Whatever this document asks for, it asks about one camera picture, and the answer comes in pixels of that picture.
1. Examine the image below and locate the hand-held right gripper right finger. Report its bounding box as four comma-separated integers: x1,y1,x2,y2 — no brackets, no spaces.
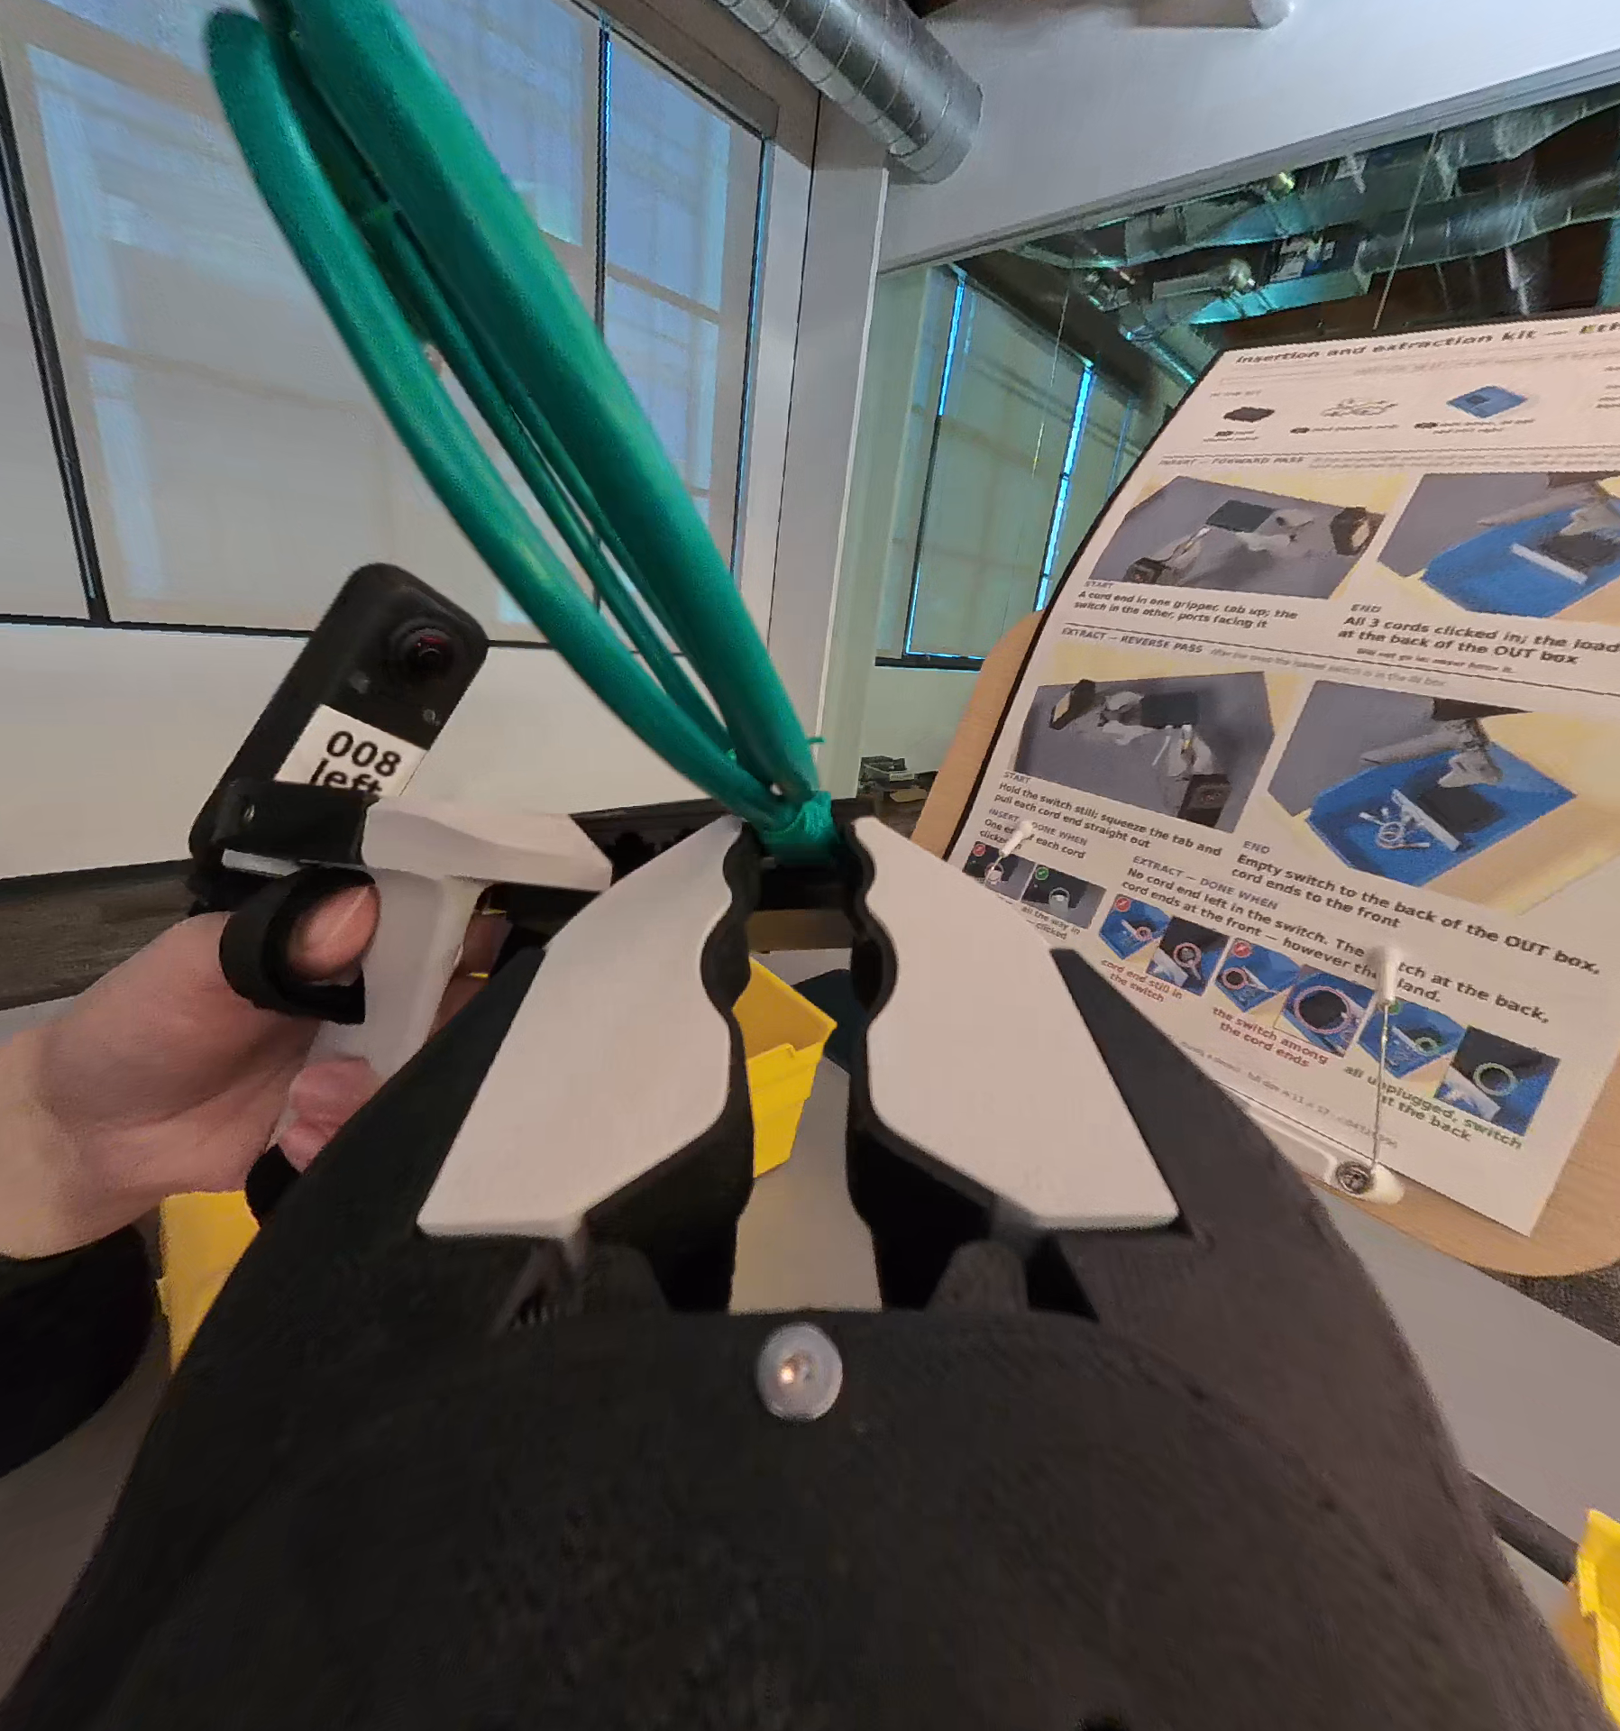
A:
842,815,1183,1235

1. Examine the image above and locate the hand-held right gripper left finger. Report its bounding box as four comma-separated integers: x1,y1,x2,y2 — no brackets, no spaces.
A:
413,811,767,1246

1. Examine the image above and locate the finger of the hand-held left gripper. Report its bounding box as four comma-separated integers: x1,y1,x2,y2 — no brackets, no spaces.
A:
364,798,614,894

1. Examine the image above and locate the green ethernet cable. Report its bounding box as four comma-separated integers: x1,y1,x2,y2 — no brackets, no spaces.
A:
203,0,848,869

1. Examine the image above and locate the person's left hand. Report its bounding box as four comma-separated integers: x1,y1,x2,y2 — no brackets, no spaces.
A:
0,883,398,1263

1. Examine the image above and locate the instruction sheet on wooden board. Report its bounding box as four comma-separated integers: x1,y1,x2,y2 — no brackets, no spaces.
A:
909,611,1620,1280

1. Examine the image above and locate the round silver air duct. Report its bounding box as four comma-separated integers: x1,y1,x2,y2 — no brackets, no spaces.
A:
720,0,986,184

